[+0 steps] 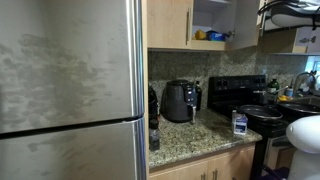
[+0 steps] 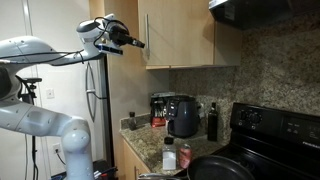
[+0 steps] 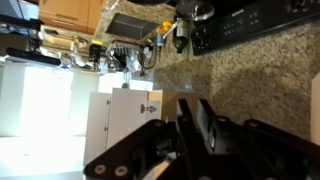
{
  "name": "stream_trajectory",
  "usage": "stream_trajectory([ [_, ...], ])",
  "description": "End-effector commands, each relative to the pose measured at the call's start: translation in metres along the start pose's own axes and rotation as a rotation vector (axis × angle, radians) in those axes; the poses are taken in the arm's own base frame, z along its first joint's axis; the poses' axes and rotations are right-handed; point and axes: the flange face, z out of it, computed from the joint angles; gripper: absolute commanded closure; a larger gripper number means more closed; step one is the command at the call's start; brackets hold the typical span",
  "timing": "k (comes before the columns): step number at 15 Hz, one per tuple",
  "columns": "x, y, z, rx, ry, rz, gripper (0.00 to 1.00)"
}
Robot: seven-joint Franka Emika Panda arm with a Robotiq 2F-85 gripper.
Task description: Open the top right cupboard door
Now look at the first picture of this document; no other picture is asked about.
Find black frying pan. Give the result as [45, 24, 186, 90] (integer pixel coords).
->
[237, 104, 284, 122]

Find tall wooden side panel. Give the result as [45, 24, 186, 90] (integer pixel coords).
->
[141, 0, 150, 180]

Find chrome sink faucet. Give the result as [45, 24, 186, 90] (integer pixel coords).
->
[293, 71, 318, 97]

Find clear plastic bottle black cap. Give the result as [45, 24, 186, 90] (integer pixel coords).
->
[231, 109, 249, 136]

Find yellow bag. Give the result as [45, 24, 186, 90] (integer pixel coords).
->
[194, 29, 208, 41]

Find dark grey air fryer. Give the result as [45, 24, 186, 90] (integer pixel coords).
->
[160, 79, 198, 124]

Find yellow sponge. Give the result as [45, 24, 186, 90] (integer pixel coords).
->
[277, 94, 293, 102]

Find black range hood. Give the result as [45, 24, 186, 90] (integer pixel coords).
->
[261, 23, 301, 34]

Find wooden base cabinet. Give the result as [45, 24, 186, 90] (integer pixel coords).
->
[148, 142, 257, 180]

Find stainless steel refrigerator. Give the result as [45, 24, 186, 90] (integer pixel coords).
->
[0, 0, 148, 180]

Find green glass bottle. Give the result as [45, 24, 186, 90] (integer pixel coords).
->
[266, 78, 280, 96]

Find small dark pepper grinder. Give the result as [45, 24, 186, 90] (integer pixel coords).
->
[148, 118, 161, 152]

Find dark wide pan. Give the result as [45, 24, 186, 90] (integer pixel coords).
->
[276, 101, 320, 118]

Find black electric stove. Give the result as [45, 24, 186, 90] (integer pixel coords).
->
[207, 74, 291, 180]

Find dark glass bottle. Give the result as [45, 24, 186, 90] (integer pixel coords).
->
[194, 80, 203, 112]

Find wooden wall cupboard body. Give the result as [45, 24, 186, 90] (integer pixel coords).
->
[190, 0, 235, 52]

